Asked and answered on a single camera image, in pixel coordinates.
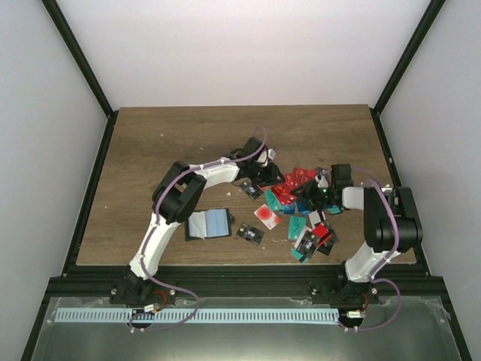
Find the black leather card holder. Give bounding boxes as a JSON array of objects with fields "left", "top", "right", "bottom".
[{"left": 184, "top": 208, "right": 234, "bottom": 241}]

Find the red card right pile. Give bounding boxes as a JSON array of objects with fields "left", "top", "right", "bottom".
[{"left": 312, "top": 223, "right": 333, "bottom": 247}]

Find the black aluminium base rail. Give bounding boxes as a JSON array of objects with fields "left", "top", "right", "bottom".
[{"left": 45, "top": 264, "right": 447, "bottom": 305}]

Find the red card with gold text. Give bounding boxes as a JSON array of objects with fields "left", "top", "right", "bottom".
[{"left": 271, "top": 183, "right": 297, "bottom": 205}]

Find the right black frame post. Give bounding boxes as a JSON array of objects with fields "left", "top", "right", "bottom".
[{"left": 370, "top": 0, "right": 446, "bottom": 114}]

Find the teal VIP card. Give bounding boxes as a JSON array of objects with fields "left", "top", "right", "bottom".
[{"left": 288, "top": 216, "right": 306, "bottom": 241}]

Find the black frame post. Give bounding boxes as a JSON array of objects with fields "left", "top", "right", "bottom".
[
  {"left": 40, "top": 0, "right": 114, "bottom": 117},
  {"left": 370, "top": 0, "right": 446, "bottom": 114}
]

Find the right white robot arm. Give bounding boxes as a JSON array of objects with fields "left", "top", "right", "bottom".
[{"left": 290, "top": 164, "right": 423, "bottom": 303}]

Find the white card red circle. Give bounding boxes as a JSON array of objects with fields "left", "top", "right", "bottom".
[{"left": 254, "top": 205, "right": 281, "bottom": 230}]

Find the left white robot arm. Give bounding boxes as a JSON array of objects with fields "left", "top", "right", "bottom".
[{"left": 110, "top": 137, "right": 284, "bottom": 305}]

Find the black VIP card right pile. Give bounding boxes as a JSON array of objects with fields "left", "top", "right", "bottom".
[{"left": 293, "top": 230, "right": 321, "bottom": 263}]

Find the light blue cable duct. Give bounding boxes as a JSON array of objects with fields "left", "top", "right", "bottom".
[{"left": 54, "top": 308, "right": 339, "bottom": 325}]

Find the left black frame post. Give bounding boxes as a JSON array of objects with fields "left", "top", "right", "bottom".
[{"left": 40, "top": 0, "right": 114, "bottom": 117}]

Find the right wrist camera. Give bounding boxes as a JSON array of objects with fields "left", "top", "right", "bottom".
[{"left": 314, "top": 171, "right": 331, "bottom": 188}]

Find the teal card upper pile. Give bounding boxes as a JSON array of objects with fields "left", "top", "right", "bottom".
[{"left": 264, "top": 190, "right": 283, "bottom": 211}]

